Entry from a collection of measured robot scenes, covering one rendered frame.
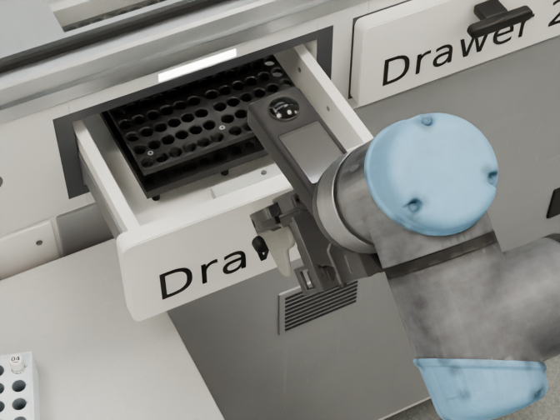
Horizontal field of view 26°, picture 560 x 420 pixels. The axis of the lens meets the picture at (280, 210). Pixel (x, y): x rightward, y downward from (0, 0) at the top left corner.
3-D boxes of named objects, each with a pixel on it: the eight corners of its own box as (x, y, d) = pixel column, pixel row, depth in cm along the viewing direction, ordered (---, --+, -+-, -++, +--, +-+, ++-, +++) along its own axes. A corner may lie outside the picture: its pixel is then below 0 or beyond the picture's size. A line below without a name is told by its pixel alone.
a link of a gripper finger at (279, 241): (255, 288, 106) (295, 276, 98) (231, 226, 106) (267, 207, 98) (286, 277, 107) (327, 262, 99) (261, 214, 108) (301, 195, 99)
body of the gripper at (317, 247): (297, 297, 98) (343, 287, 86) (258, 198, 98) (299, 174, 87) (380, 263, 100) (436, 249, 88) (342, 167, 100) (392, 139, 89)
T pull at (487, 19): (532, 19, 125) (535, 9, 124) (471, 41, 123) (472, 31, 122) (513, -1, 127) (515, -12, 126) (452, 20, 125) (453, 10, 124)
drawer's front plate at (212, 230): (409, 215, 119) (419, 137, 110) (134, 324, 110) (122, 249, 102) (400, 202, 120) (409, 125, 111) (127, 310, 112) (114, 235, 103)
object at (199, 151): (313, 115, 117) (313, 110, 117) (144, 176, 112) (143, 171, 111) (304, 102, 118) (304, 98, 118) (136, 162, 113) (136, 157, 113)
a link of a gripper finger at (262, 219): (242, 239, 101) (280, 222, 93) (235, 222, 101) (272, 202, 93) (290, 221, 103) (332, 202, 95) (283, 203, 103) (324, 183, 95)
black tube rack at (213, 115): (312, 155, 121) (313, 110, 116) (149, 216, 116) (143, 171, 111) (219, 22, 134) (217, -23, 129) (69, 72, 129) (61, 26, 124)
